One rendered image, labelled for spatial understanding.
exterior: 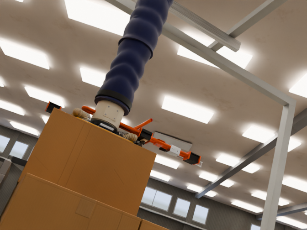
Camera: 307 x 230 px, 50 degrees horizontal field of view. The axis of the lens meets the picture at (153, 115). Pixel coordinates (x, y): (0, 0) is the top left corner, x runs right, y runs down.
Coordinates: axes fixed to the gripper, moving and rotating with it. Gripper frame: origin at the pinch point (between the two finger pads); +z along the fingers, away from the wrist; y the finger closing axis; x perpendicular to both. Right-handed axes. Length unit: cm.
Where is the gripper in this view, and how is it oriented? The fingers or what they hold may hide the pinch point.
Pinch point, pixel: (145, 137)
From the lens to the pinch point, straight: 203.8
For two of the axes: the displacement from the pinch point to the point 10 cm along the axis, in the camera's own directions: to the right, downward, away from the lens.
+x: -8.6, -4.3, -2.8
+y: -3.2, 8.7, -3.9
